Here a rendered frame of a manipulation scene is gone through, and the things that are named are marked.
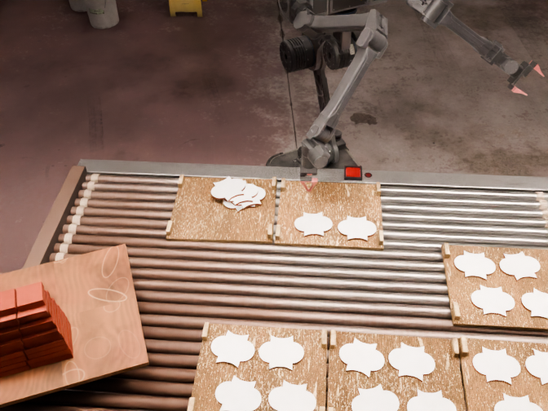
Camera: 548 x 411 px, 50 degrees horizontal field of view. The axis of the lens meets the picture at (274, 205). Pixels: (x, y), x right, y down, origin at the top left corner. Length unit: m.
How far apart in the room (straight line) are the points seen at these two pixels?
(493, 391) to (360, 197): 0.91
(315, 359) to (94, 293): 0.76
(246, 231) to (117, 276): 0.53
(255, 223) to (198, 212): 0.24
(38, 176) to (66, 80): 1.15
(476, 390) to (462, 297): 0.35
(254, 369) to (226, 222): 0.65
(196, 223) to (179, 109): 2.30
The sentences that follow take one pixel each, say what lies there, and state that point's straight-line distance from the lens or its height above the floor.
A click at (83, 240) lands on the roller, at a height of 0.91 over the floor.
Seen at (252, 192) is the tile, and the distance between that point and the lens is 2.40.
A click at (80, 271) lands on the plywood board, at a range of 2.16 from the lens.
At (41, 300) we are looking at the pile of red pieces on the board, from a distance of 1.75.
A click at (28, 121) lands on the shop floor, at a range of 4.78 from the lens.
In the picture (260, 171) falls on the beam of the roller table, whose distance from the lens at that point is 2.57.
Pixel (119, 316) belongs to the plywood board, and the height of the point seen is 1.04.
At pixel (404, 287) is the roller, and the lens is 2.18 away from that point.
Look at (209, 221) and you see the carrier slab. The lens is 2.35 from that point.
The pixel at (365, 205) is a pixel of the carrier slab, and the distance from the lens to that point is 2.41.
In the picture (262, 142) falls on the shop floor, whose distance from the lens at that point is 4.18.
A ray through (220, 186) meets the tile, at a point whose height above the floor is 0.98.
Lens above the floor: 2.63
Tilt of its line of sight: 45 degrees down
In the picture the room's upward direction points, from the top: 2 degrees counter-clockwise
